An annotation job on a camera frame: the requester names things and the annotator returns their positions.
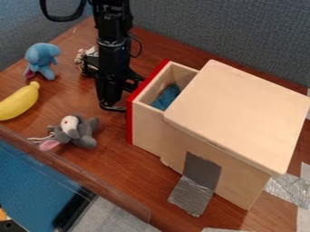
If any blue plush elephant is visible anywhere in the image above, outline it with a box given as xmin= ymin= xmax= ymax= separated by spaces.
xmin=22 ymin=42 xmax=63 ymax=82

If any grey plush toy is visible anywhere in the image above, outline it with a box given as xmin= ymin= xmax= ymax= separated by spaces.
xmin=26 ymin=113 xmax=101 ymax=152

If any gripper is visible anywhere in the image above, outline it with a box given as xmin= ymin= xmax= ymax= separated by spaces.
xmin=81 ymin=37 xmax=146 ymax=113

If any black cable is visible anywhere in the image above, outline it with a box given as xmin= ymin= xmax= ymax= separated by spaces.
xmin=38 ymin=0 xmax=89 ymax=23

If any grey tape strip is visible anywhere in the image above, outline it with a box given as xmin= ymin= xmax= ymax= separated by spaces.
xmin=262 ymin=161 xmax=310 ymax=210
xmin=166 ymin=151 xmax=223 ymax=218

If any drawer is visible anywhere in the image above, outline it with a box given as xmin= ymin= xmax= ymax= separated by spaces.
xmin=124 ymin=58 xmax=201 ymax=145

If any blue cloth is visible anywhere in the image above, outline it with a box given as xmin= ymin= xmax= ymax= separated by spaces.
xmin=149 ymin=82 xmax=183 ymax=111

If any white plush toy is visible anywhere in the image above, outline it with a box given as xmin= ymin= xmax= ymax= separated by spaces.
xmin=73 ymin=45 xmax=100 ymax=76

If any yellow toy banana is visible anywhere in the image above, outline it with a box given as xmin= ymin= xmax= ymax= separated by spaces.
xmin=0 ymin=81 xmax=42 ymax=121

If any cabinet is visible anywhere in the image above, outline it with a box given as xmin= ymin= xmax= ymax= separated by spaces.
xmin=131 ymin=59 xmax=310 ymax=211

